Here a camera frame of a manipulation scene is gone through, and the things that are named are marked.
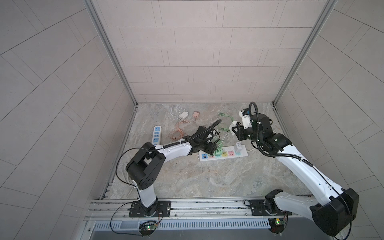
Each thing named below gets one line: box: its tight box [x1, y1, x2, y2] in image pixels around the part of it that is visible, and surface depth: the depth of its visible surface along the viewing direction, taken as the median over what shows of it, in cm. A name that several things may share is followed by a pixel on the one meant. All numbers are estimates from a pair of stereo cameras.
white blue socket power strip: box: [152, 125, 162, 146], surface depth 98 cm
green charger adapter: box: [215, 149, 223, 156], surface depth 84 cm
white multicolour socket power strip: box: [198, 145, 249, 162], surface depth 88 cm
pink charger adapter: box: [192, 111, 200, 119], surface depth 111 cm
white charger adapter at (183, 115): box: [179, 111, 189, 119], surface depth 110 cm
